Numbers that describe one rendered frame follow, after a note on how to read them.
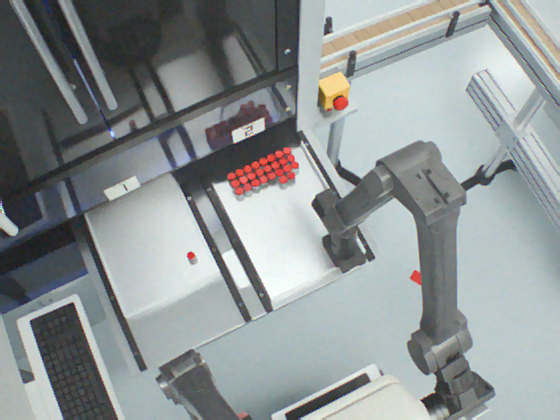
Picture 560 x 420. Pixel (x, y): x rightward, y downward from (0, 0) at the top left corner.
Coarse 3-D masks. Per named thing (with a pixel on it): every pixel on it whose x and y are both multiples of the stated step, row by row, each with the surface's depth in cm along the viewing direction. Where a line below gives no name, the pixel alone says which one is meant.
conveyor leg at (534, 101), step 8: (536, 96) 183; (528, 104) 189; (536, 104) 186; (520, 112) 196; (528, 112) 192; (520, 120) 198; (528, 120) 196; (520, 128) 202; (496, 152) 223; (504, 152) 219; (488, 160) 233; (496, 160) 227; (488, 168) 235; (496, 168) 233; (488, 176) 240
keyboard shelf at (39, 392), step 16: (64, 304) 157; (80, 304) 157; (80, 320) 155; (32, 336) 153; (32, 352) 152; (96, 352) 152; (32, 368) 150; (32, 384) 149; (48, 384) 149; (112, 384) 150; (32, 400) 148; (48, 400) 147; (112, 400) 147; (48, 416) 146
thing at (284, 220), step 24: (312, 168) 162; (216, 192) 158; (264, 192) 159; (288, 192) 159; (312, 192) 159; (240, 216) 157; (264, 216) 157; (288, 216) 157; (312, 216) 157; (240, 240) 153; (264, 240) 155; (288, 240) 155; (312, 240) 154; (264, 264) 152; (288, 264) 152; (312, 264) 152; (288, 288) 147
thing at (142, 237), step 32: (128, 192) 160; (160, 192) 160; (96, 224) 156; (128, 224) 156; (160, 224) 156; (192, 224) 156; (128, 256) 153; (160, 256) 153; (128, 288) 150; (160, 288) 150
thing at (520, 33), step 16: (496, 0) 177; (512, 0) 177; (496, 16) 177; (512, 16) 175; (528, 16) 175; (496, 32) 182; (512, 32) 174; (528, 32) 170; (544, 32) 173; (512, 48) 177; (528, 48) 170; (544, 48) 166; (528, 64) 174; (544, 64) 168; (544, 80) 169; (544, 96) 173
